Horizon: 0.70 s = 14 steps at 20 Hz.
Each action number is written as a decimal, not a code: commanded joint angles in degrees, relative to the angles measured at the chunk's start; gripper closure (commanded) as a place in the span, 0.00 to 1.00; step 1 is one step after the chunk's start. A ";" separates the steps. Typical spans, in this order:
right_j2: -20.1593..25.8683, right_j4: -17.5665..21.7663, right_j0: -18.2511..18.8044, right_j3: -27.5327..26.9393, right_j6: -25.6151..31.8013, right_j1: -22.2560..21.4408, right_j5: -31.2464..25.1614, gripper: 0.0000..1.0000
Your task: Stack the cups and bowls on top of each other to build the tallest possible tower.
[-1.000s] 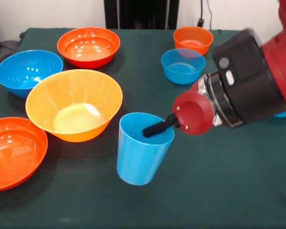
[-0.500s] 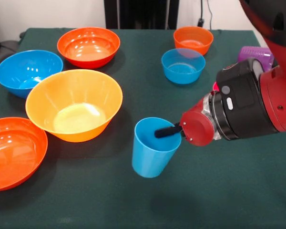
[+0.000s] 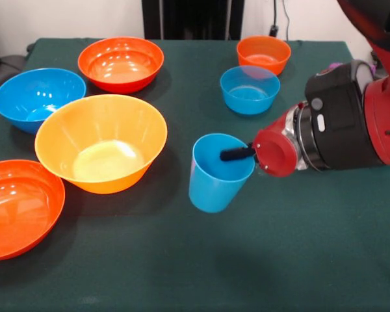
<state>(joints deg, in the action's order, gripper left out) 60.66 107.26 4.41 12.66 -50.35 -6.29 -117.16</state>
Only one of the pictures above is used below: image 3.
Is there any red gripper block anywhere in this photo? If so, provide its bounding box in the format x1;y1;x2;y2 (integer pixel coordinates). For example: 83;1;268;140
219;102;309;178

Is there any blue cup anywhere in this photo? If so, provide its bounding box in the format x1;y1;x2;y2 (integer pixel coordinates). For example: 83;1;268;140
188;132;257;214

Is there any purple cup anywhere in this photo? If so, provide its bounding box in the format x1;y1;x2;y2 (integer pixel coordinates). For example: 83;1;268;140
327;60;377;74

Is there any large yellow-orange bowl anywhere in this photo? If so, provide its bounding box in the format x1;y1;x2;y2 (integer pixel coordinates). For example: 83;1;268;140
34;94;168;195

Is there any large blue bowl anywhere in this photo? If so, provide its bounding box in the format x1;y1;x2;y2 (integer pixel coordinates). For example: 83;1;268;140
0;67;87;136

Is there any large orange bowl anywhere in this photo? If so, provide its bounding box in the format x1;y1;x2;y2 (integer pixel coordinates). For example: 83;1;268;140
77;36;165;95
0;159;66;262

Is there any small blue bowl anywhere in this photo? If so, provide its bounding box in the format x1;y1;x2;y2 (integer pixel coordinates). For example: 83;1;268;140
219;65;281;115

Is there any dark green table cloth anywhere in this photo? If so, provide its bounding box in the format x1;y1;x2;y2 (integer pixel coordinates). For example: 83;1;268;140
0;37;390;312

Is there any small orange bowl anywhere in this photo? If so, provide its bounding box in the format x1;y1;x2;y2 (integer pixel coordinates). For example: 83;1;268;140
236;35;293;77

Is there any black cable with plug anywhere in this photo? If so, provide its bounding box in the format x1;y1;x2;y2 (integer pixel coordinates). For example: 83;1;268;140
268;0;291;42

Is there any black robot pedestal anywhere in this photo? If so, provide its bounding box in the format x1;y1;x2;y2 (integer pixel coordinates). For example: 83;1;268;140
141;0;245;40

